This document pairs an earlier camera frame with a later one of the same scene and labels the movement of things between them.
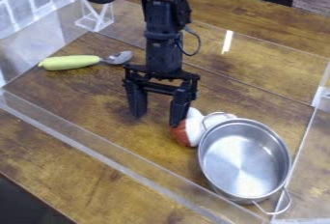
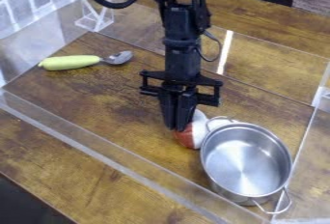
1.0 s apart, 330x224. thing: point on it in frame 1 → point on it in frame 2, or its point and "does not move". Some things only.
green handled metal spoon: [73, 62] does not move
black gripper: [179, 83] → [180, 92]
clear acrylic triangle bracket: [97, 15] does not move
